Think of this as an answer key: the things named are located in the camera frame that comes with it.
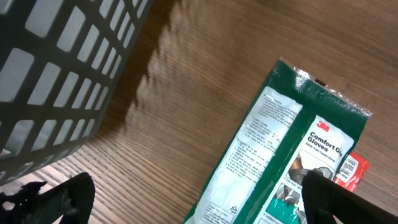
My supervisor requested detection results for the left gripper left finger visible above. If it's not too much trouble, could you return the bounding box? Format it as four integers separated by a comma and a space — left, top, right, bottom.
1, 172, 95, 223

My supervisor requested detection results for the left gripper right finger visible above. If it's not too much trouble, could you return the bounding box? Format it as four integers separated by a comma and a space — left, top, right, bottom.
302, 171, 397, 224

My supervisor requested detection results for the grey plastic mesh basket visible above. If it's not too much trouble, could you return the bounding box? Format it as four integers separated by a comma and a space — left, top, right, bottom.
1, 0, 152, 184

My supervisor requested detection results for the green sponge package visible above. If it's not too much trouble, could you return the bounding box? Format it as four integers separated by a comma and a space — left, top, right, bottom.
185, 58, 371, 224

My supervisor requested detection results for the red stick packet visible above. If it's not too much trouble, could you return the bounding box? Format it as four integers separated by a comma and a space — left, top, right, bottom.
334, 152, 371, 192

